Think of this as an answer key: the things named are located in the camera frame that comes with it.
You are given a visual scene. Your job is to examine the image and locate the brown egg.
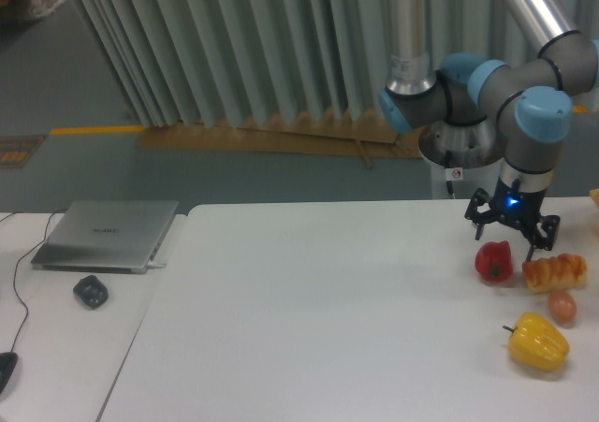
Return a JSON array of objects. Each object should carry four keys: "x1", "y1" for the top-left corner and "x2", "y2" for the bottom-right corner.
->
[{"x1": 548, "y1": 291, "x2": 577, "y2": 324}]

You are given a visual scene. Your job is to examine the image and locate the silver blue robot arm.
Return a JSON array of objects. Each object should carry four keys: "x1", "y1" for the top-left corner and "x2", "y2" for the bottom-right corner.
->
[{"x1": 379, "y1": 0, "x2": 598, "y2": 251}]

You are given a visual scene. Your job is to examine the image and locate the black mouse cable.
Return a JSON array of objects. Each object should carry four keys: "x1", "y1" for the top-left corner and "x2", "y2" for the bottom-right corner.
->
[{"x1": 0, "y1": 208, "x2": 69, "y2": 354}]

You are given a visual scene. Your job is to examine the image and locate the grey folding partition screen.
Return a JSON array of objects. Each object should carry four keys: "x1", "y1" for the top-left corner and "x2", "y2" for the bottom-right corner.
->
[{"x1": 59, "y1": 0, "x2": 599, "y2": 129}]

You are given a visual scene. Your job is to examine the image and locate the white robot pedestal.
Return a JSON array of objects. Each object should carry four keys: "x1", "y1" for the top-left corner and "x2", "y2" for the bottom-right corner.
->
[{"x1": 418, "y1": 126, "x2": 502, "y2": 201}]

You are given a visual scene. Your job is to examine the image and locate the wicker basket edge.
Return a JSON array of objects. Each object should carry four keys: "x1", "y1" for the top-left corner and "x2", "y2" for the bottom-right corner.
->
[{"x1": 589, "y1": 188, "x2": 599, "y2": 208}]

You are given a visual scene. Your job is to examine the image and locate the black computer mouse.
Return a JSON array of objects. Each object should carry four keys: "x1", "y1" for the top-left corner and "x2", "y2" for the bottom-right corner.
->
[{"x1": 0, "y1": 351, "x2": 19, "y2": 394}]

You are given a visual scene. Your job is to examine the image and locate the silver closed laptop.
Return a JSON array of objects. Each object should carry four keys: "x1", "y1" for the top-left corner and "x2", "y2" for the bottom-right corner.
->
[{"x1": 31, "y1": 200, "x2": 178, "y2": 273}]

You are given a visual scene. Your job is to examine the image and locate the glazed bread loaf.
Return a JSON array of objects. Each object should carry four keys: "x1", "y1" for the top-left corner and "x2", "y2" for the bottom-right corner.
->
[{"x1": 522, "y1": 254, "x2": 588, "y2": 294}]

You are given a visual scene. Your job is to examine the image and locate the flat brown cardboard sheet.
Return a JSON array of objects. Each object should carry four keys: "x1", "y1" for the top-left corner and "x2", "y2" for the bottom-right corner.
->
[{"x1": 137, "y1": 109, "x2": 421, "y2": 168}]

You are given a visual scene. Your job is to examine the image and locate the red bell pepper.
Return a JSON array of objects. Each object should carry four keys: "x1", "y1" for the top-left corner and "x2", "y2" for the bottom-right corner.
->
[{"x1": 475, "y1": 240, "x2": 513, "y2": 283}]

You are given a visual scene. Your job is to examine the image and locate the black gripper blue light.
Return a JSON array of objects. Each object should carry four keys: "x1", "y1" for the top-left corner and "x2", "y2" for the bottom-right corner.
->
[{"x1": 464, "y1": 179, "x2": 561, "y2": 262}]

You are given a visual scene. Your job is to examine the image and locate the yellow bell pepper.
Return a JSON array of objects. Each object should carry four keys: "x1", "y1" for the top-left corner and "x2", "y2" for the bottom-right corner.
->
[{"x1": 503, "y1": 313, "x2": 570, "y2": 372}]

